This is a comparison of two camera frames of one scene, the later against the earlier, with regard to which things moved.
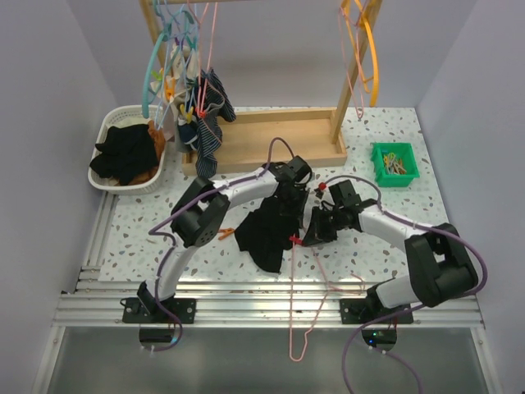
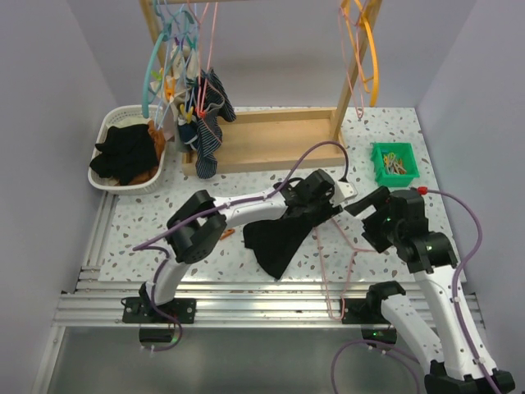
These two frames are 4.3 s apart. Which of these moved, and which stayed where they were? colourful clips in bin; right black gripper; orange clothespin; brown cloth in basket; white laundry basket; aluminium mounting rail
Moved: right black gripper
Stayed: white laundry basket; orange clothespin; brown cloth in basket; colourful clips in bin; aluminium mounting rail
